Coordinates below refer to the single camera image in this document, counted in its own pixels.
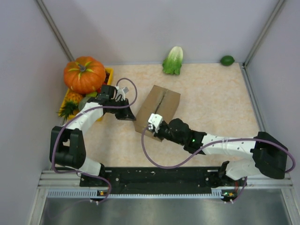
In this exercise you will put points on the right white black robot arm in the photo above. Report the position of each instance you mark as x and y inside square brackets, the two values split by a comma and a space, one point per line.
[261, 154]

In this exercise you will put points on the orange pineapple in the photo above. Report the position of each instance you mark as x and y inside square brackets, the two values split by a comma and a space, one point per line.
[71, 103]

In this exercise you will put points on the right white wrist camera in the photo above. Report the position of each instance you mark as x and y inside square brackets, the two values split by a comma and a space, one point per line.
[154, 122]

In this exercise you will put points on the orange pumpkin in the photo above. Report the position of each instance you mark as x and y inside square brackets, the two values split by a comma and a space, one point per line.
[84, 75]

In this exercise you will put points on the white cable duct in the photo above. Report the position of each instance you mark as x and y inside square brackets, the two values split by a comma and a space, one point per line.
[97, 194]

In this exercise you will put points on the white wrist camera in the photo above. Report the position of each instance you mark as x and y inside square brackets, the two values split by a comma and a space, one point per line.
[121, 93]
[154, 122]

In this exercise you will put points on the green lime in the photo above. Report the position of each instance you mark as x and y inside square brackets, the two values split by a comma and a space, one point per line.
[227, 60]

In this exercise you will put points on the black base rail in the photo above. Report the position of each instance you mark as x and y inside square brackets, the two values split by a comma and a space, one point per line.
[154, 180]

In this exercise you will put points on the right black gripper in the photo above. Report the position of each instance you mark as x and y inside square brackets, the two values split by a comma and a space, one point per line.
[158, 134]

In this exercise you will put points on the red pepper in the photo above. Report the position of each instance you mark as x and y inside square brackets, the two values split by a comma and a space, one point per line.
[103, 89]

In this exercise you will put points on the green white cabbage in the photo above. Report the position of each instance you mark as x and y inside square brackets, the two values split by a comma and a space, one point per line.
[173, 62]

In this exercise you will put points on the brown cardboard express box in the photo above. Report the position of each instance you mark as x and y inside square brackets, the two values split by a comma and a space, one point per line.
[160, 101]

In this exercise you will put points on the grey green melon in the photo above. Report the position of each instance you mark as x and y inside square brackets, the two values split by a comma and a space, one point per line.
[82, 103]

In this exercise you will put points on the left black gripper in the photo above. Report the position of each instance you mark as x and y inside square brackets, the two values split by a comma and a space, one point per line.
[126, 114]

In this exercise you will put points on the green pear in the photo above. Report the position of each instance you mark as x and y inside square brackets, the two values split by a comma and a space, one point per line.
[92, 94]

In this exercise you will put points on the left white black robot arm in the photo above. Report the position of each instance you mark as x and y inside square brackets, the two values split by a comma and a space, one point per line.
[67, 146]

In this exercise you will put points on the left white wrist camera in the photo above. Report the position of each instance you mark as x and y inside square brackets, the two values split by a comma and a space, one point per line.
[121, 93]

